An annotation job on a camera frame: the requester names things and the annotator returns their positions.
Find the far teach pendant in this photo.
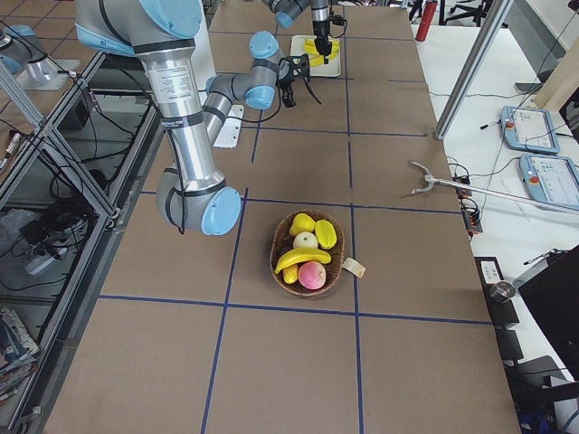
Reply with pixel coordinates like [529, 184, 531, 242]
[499, 106, 560, 155]

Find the paper tag on basket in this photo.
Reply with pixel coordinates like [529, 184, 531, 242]
[342, 258, 366, 278]

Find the aluminium frame post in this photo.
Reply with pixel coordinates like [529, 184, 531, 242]
[434, 0, 514, 140]

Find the near teach pendant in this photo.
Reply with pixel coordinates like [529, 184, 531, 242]
[519, 153, 578, 210]

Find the small yellow fruit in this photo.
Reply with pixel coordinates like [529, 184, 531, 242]
[282, 264, 299, 285]

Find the yellow lemon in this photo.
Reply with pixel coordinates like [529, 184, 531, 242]
[289, 212, 316, 237]

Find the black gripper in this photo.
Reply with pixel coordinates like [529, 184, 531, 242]
[278, 53, 322, 109]
[312, 20, 331, 57]

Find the red pink apple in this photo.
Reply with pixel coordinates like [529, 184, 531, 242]
[298, 261, 327, 290]

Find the teach pendant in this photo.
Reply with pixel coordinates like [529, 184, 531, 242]
[519, 153, 578, 210]
[499, 106, 560, 155]

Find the red cylinder bottle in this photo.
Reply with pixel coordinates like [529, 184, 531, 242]
[415, 0, 438, 42]

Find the steel cup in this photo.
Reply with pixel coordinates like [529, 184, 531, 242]
[489, 280, 516, 303]

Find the yellow banana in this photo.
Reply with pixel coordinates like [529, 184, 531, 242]
[308, 52, 339, 67]
[274, 247, 332, 274]
[304, 38, 339, 54]

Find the yellow green starfruit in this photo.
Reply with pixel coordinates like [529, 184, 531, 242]
[314, 219, 337, 250]

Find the black power strip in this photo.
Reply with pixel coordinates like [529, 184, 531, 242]
[452, 175, 483, 238]

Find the pale white apple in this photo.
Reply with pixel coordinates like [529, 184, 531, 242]
[292, 231, 318, 249]

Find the brown wicker basket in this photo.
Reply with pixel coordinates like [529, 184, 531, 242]
[270, 210, 345, 297]

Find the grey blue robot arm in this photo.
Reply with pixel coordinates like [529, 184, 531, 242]
[263, 0, 332, 61]
[76, 1, 309, 235]

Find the pale green bear tray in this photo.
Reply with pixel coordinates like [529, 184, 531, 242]
[290, 35, 341, 78]

